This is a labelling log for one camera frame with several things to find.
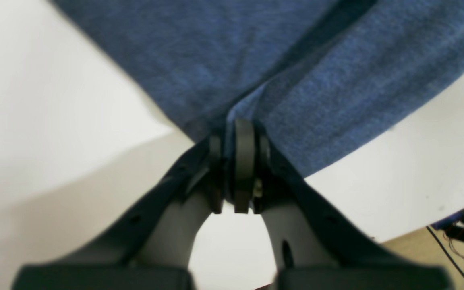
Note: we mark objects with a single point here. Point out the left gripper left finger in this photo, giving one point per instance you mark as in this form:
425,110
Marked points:
149,246

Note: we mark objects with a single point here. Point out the dark blue t-shirt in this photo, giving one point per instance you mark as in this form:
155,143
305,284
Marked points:
323,76

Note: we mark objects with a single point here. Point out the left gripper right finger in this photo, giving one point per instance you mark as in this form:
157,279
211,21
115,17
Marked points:
314,245

